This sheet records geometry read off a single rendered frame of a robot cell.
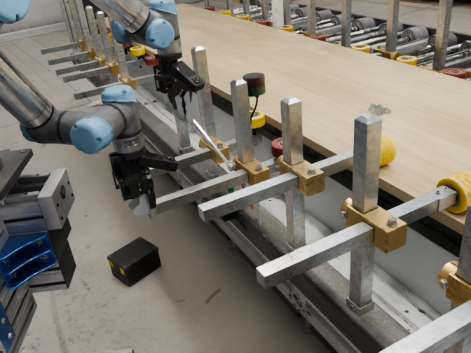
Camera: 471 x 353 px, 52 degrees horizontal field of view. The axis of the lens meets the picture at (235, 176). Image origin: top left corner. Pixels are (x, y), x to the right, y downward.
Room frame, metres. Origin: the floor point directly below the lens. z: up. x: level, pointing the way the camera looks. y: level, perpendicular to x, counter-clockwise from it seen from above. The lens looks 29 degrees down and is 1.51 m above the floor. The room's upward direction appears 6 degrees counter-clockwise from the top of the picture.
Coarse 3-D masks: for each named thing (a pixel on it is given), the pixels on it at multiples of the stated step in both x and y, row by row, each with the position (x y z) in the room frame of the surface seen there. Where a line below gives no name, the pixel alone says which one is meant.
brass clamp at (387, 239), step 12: (348, 204) 0.81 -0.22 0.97; (348, 216) 0.80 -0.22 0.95; (360, 216) 0.76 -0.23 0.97; (372, 216) 0.75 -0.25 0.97; (384, 216) 0.75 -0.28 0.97; (384, 228) 0.71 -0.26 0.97; (396, 228) 0.71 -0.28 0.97; (384, 240) 0.70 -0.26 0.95; (396, 240) 0.71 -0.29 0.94; (384, 252) 0.70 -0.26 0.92
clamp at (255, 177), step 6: (234, 162) 1.26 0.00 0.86; (240, 162) 1.23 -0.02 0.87; (246, 162) 1.22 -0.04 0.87; (252, 162) 1.22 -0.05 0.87; (258, 162) 1.22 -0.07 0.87; (240, 168) 1.22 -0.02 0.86; (246, 168) 1.19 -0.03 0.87; (252, 168) 1.19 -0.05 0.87; (264, 168) 1.18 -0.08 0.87; (252, 174) 1.16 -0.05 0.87; (258, 174) 1.16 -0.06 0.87; (264, 174) 1.16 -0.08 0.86; (252, 180) 1.16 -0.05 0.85; (258, 180) 1.16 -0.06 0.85; (264, 180) 1.16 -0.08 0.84
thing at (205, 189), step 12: (216, 180) 1.16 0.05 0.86; (228, 180) 1.16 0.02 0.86; (240, 180) 1.17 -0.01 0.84; (180, 192) 1.11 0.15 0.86; (192, 192) 1.11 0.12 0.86; (204, 192) 1.12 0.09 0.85; (216, 192) 1.14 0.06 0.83; (156, 204) 1.07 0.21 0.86; (168, 204) 1.08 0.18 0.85; (180, 204) 1.09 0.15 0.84
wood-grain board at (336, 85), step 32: (192, 32) 2.88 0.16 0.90; (224, 32) 2.79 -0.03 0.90; (256, 32) 2.71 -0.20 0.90; (288, 32) 2.62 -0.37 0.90; (192, 64) 2.20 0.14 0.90; (224, 64) 2.14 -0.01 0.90; (256, 64) 2.09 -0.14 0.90; (288, 64) 2.03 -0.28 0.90; (320, 64) 1.98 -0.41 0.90; (352, 64) 1.94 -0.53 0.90; (384, 64) 1.89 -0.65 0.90; (224, 96) 1.77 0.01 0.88; (288, 96) 1.65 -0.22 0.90; (320, 96) 1.61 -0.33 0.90; (352, 96) 1.58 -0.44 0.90; (384, 96) 1.55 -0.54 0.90; (416, 96) 1.51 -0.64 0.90; (448, 96) 1.48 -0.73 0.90; (320, 128) 1.34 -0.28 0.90; (352, 128) 1.31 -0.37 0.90; (384, 128) 1.29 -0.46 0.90; (416, 128) 1.26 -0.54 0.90; (448, 128) 1.24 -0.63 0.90; (416, 160) 1.07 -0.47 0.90; (448, 160) 1.06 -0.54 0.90; (416, 192) 0.93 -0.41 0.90; (448, 224) 0.82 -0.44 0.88
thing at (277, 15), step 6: (276, 0) 2.83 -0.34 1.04; (282, 0) 2.85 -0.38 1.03; (276, 6) 2.83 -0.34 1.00; (282, 6) 2.85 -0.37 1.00; (276, 12) 2.83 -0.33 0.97; (282, 12) 2.84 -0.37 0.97; (276, 18) 2.83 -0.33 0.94; (282, 18) 2.84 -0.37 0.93; (276, 24) 2.83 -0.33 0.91; (282, 24) 2.84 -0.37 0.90
